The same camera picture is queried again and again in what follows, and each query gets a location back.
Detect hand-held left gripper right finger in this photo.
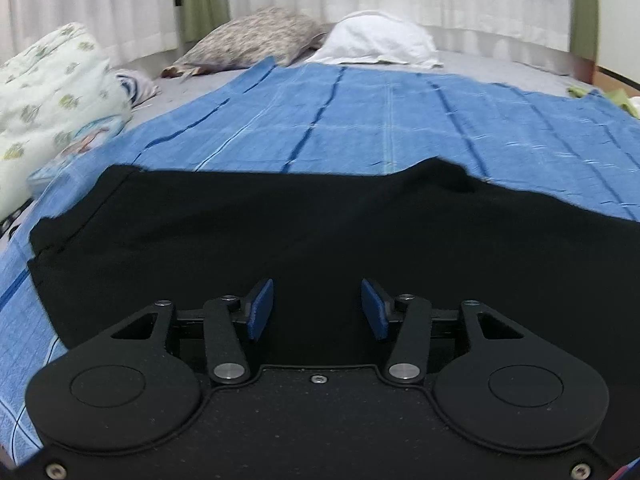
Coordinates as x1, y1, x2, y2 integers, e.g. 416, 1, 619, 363
360, 278, 526, 387

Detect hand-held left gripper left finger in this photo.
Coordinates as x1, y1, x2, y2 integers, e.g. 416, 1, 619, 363
110, 278, 276, 387

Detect black pants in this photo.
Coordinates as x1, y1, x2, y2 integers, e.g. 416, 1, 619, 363
29, 157, 640, 411

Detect blue checked blanket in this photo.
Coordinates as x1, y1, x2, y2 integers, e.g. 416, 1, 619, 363
0, 56, 640, 467

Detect cartoon printed pillow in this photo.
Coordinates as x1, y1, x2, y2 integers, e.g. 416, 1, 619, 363
27, 117, 132, 184

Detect striped white cloth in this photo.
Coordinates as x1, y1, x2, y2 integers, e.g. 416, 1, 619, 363
115, 70, 162, 109

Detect white pillow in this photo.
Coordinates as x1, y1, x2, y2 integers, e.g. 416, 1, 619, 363
301, 10, 444, 69

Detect floral patterned pillow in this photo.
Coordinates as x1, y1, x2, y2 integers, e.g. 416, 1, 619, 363
160, 6, 329, 79

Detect green cloth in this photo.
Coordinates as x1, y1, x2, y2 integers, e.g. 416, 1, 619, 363
566, 85, 637, 112

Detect white quilt with green print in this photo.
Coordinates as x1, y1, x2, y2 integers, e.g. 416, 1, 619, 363
0, 22, 134, 221

